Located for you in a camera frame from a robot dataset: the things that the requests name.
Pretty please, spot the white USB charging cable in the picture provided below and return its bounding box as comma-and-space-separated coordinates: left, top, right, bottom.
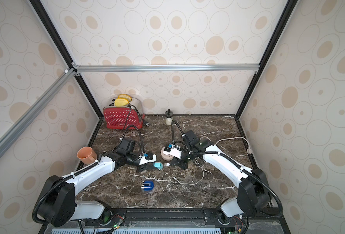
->
164, 162, 205, 186

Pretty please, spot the teal USB wall charger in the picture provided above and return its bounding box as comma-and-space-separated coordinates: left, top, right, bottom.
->
153, 162, 163, 170

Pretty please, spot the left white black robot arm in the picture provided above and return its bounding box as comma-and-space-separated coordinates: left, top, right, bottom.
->
31, 136, 163, 227

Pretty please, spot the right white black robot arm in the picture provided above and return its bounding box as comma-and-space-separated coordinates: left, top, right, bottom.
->
163, 120, 283, 223

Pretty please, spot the round pink power strip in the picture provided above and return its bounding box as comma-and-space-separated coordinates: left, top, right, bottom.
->
160, 147, 173, 161

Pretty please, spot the small glass bottle black cap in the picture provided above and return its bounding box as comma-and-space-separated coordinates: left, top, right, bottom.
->
165, 109, 173, 126

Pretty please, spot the orange plastic cup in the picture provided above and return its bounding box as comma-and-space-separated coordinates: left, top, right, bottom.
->
77, 146, 97, 165

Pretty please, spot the red polka dot toaster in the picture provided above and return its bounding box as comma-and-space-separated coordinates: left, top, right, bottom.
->
103, 106, 145, 130

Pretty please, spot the front yellow toast slice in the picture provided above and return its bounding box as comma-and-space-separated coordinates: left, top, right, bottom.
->
114, 97, 129, 107

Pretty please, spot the yellow toast slice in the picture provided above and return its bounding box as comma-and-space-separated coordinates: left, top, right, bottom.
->
118, 94, 133, 102
114, 97, 129, 107

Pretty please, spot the back yellow toast slice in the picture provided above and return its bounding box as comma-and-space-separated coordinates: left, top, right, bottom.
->
118, 94, 133, 102

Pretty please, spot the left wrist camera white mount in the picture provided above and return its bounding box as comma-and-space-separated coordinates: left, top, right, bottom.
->
139, 152, 157, 165

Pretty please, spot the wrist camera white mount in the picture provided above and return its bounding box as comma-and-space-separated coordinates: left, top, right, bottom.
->
165, 143, 183, 159
139, 152, 157, 165

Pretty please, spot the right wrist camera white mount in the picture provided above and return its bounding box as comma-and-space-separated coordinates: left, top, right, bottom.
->
165, 143, 183, 159

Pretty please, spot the black toaster power cord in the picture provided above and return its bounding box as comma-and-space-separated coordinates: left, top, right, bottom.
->
122, 103, 150, 129

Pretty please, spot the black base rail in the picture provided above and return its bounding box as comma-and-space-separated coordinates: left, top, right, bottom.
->
40, 208, 290, 234

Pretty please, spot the horizontal aluminium frame bar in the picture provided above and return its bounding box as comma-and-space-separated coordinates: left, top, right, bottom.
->
72, 62, 260, 73

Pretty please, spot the left slanted aluminium frame bar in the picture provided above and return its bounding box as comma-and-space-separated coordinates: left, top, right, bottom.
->
0, 68, 75, 158

